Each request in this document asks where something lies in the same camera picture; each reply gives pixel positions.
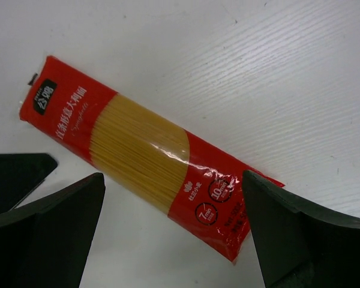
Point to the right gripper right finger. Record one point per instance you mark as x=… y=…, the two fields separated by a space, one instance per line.
x=298 y=242

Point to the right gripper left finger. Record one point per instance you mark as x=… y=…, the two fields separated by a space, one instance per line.
x=46 y=243

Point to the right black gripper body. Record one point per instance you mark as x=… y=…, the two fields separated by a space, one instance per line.
x=20 y=175

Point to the red spaghetti bag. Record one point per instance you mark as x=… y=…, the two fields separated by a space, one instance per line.
x=196 y=184

